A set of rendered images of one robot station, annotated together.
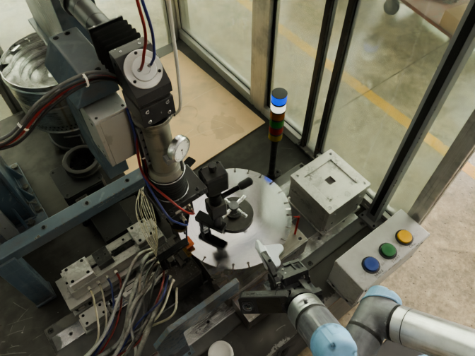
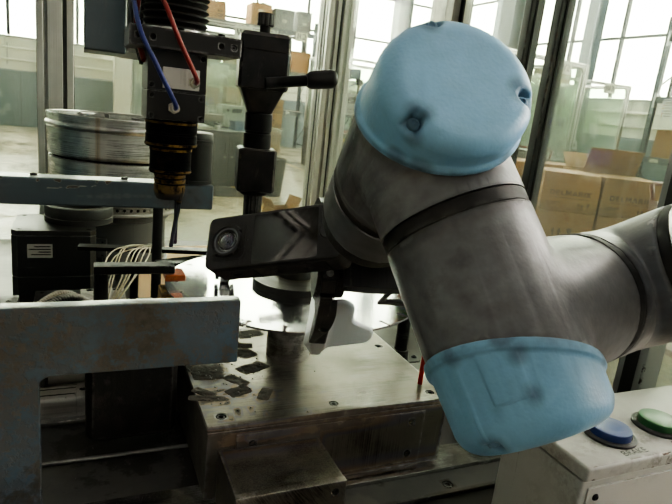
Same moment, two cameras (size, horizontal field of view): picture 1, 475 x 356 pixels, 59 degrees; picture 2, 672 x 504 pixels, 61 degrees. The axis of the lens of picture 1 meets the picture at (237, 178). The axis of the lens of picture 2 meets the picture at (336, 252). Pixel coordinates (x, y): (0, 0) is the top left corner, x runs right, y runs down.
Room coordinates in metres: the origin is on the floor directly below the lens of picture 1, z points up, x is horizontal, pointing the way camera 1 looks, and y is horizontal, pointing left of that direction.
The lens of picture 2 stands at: (-0.10, -0.19, 1.18)
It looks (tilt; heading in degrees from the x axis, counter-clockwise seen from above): 14 degrees down; 12
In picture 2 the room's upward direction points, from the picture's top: 6 degrees clockwise
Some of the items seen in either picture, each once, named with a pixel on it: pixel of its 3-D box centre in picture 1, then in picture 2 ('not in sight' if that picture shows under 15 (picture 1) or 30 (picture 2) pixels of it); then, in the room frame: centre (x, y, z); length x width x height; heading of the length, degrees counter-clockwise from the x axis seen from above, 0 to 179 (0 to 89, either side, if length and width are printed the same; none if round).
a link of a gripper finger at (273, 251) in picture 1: (271, 250); not in sight; (0.43, -0.08, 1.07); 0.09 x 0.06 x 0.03; 21
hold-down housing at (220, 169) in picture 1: (214, 191); (259, 107); (0.54, 0.05, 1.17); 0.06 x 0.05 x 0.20; 118
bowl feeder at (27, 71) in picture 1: (66, 97); (117, 192); (1.11, 0.61, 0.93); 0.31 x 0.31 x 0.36
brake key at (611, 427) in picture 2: (370, 265); (609, 434); (0.46, -0.37, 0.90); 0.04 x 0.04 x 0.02
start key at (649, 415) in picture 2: (387, 251); (657, 425); (0.51, -0.42, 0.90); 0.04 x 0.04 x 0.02
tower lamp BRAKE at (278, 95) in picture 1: (279, 97); not in sight; (0.87, -0.12, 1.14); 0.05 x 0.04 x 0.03; 37
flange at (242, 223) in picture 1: (234, 212); (294, 275); (0.60, 0.01, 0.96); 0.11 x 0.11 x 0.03
